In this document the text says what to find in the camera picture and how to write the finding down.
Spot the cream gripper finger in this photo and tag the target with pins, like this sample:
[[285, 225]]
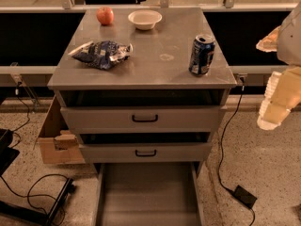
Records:
[[269, 43], [282, 94]]

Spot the blue pepsi can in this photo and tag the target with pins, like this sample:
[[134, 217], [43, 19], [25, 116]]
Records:
[[202, 54]]

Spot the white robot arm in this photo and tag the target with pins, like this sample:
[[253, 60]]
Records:
[[289, 39]]

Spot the top grey drawer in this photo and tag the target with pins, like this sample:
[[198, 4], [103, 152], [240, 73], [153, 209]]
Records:
[[162, 119]]

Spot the middle grey drawer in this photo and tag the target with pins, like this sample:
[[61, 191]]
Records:
[[146, 152]]

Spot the grey drawer cabinet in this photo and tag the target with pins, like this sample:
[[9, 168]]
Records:
[[156, 74]]

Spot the open bottom grey drawer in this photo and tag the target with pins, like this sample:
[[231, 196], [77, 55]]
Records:
[[148, 194]]

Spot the black power adapter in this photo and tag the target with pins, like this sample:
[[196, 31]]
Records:
[[244, 197]]

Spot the white bowl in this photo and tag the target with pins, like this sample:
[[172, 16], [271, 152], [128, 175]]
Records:
[[145, 19]]

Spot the blue chip bag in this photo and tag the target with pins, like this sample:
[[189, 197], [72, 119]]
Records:
[[103, 55]]

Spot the red apple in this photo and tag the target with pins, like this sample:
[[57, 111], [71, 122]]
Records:
[[105, 15]]

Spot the cardboard box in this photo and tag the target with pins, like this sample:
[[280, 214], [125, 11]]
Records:
[[57, 144]]

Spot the black stand base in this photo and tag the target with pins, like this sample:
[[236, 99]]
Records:
[[38, 215]]

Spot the black equipment left edge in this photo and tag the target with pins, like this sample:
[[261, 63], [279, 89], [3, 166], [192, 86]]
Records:
[[7, 154]]

